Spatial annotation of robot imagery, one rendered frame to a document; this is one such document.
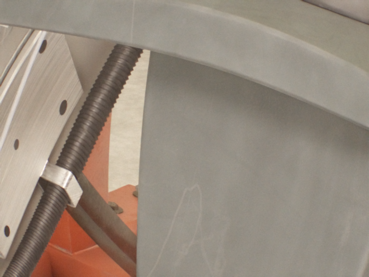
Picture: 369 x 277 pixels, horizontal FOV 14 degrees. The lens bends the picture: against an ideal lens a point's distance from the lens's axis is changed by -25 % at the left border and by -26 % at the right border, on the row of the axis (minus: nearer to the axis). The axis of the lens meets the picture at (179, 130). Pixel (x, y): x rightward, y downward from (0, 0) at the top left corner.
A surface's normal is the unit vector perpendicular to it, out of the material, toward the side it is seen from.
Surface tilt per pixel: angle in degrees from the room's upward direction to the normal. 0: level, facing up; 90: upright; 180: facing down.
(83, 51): 90
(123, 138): 0
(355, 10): 92
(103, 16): 90
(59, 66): 90
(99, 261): 0
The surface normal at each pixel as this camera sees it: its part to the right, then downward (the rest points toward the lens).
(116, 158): 0.08, -0.94
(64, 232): -0.52, 0.23
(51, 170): -0.27, -0.58
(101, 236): -0.41, 0.85
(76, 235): 0.85, 0.23
